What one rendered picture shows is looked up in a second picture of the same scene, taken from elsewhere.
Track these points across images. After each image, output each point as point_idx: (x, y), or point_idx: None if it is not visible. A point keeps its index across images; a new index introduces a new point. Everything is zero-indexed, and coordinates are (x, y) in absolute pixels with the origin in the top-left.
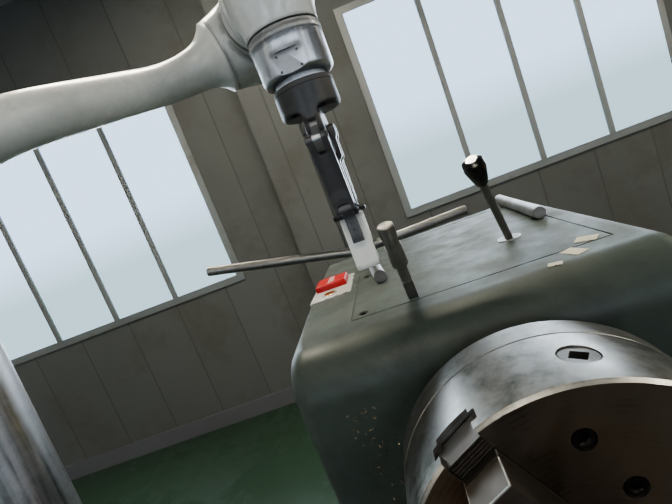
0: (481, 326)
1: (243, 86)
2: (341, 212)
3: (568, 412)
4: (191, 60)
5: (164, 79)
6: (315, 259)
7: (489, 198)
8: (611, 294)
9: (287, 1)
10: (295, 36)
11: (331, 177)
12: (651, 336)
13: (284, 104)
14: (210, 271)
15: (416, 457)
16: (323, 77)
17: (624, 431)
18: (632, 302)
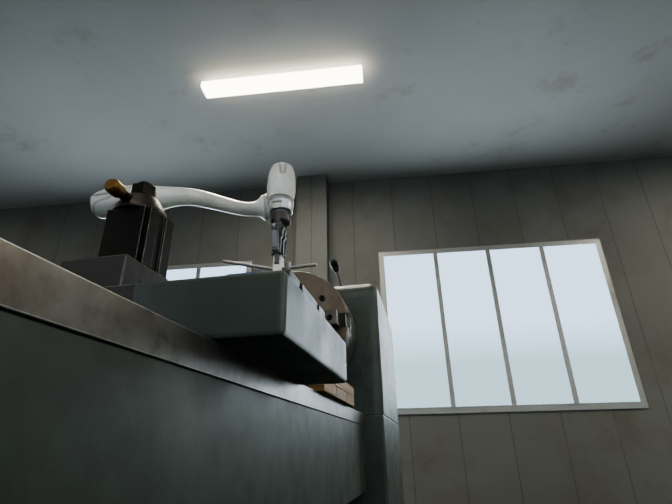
0: None
1: (267, 218)
2: (273, 249)
3: None
4: (253, 204)
5: (241, 205)
6: (260, 267)
7: (338, 279)
8: (343, 291)
9: (283, 190)
10: (281, 199)
11: (274, 237)
12: (351, 307)
13: (271, 216)
14: (224, 260)
15: None
16: (285, 212)
17: (303, 285)
18: (348, 294)
